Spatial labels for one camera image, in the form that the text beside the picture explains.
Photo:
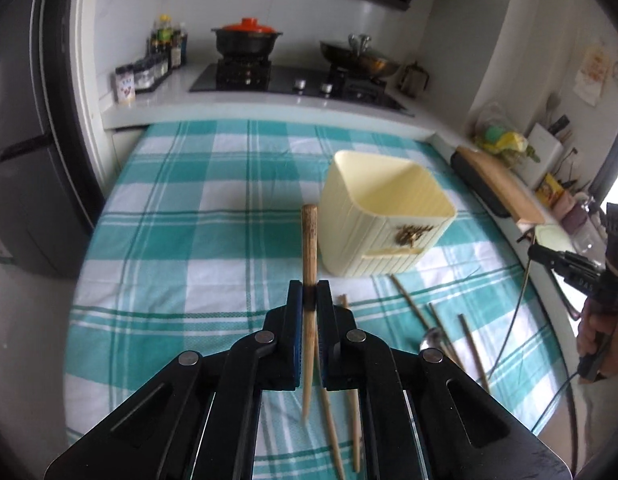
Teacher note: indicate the cream ribbed utensil holder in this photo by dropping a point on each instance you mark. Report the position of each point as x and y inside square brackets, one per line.
[379, 214]

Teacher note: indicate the yellow green plastic bag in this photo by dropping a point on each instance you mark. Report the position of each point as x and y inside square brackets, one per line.
[495, 134]

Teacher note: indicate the black rolled mat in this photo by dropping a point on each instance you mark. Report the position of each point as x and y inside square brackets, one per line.
[469, 175]

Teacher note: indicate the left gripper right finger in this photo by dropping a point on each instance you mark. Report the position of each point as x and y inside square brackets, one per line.
[423, 417]

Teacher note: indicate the teal white plaid tablecloth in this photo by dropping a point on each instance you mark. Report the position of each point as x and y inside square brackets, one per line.
[201, 237]

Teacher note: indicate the black gas stove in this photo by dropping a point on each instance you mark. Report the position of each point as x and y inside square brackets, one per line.
[334, 84]

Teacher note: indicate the wooden cutting board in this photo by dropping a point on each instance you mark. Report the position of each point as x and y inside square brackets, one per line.
[513, 195]

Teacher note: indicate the black clay pot red lid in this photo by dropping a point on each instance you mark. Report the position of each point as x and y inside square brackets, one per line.
[247, 40]

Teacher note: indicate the white knife block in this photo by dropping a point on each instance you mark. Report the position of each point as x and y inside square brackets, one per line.
[547, 149]

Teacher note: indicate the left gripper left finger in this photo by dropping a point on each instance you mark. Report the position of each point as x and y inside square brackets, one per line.
[198, 417]

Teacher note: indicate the large steel spoon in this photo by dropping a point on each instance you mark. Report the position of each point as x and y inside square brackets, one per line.
[433, 339]

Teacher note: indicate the person's right hand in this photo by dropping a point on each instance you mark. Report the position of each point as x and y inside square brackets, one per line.
[598, 339]

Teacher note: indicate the wall calendar paper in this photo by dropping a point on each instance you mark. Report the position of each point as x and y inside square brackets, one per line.
[592, 73]

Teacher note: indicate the wok with glass lid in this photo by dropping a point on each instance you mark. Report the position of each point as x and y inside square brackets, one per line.
[357, 57]

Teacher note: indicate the sauce bottles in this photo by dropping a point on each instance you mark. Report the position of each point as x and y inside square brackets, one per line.
[169, 38]

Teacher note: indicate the wooden chopstick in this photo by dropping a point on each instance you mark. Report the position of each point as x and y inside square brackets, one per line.
[309, 231]
[475, 354]
[448, 344]
[407, 297]
[331, 432]
[355, 429]

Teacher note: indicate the grey refrigerator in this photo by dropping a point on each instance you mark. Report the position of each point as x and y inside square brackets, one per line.
[49, 197]

